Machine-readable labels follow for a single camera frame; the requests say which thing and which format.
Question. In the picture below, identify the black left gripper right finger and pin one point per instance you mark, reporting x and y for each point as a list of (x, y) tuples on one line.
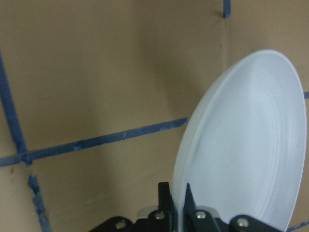
[(199, 218)]

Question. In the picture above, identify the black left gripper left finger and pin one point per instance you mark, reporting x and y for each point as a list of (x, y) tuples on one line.
[(167, 215)]

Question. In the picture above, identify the light blue round plate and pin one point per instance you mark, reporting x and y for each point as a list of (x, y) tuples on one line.
[(244, 147)]

